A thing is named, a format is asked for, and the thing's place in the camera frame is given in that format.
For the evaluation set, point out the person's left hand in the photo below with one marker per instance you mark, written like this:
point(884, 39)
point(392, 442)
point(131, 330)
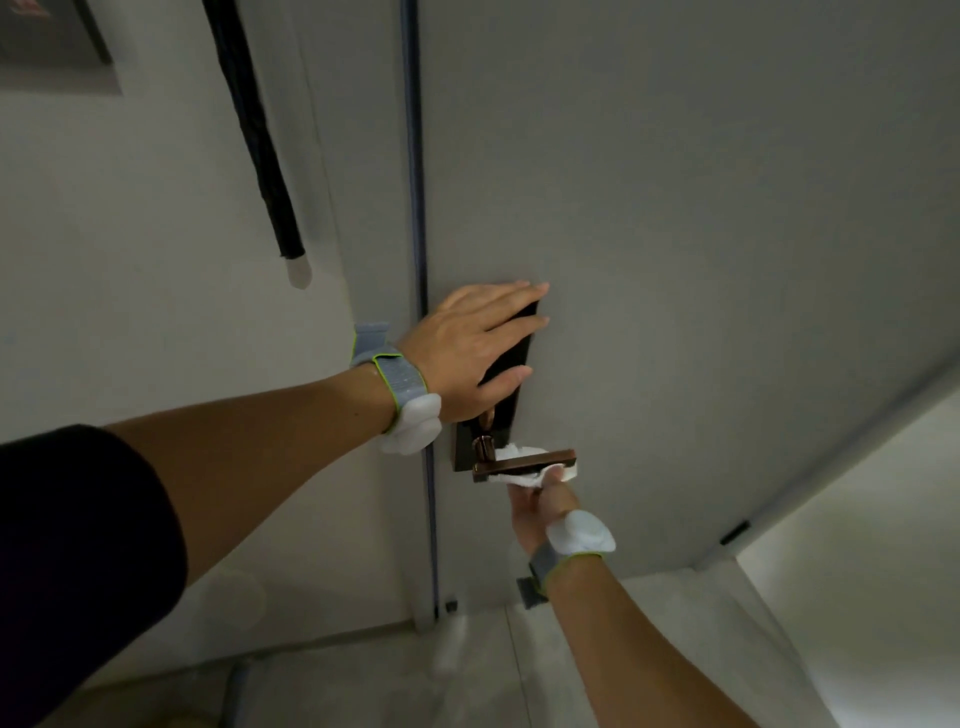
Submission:
point(457, 345)

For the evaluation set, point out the person's right hand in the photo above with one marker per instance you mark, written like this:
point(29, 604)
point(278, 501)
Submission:
point(534, 517)

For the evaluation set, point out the person's right fingers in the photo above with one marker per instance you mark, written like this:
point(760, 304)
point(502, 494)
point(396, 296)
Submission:
point(541, 496)

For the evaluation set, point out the person's left thumb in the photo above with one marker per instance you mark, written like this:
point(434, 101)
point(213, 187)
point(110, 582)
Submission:
point(504, 386)

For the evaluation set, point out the white wipe cloth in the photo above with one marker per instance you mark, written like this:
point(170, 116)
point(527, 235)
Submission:
point(525, 475)

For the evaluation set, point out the person's left forearm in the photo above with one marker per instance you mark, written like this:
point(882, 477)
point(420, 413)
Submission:
point(255, 465)

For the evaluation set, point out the person's right forearm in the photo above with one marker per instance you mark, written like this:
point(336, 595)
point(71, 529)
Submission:
point(637, 660)

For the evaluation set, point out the black door lock plate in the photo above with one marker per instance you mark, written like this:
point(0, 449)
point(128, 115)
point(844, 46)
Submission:
point(514, 349)

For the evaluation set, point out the white right wrist tracker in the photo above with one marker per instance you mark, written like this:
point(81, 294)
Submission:
point(581, 534)

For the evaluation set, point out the white wrist tracker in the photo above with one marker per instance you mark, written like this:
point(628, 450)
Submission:
point(412, 431)
point(581, 534)

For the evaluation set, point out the white left wrist tracker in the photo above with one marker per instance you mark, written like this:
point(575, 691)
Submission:
point(412, 431)

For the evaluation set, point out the black door hinge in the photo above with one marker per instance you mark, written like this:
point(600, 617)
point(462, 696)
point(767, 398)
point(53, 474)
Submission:
point(736, 532)

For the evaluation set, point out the grey door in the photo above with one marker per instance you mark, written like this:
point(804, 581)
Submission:
point(675, 225)

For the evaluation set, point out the black folded umbrella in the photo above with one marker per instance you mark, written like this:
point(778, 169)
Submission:
point(259, 150)

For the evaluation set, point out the black sleeve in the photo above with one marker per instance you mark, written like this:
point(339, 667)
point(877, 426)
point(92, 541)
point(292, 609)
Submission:
point(75, 570)

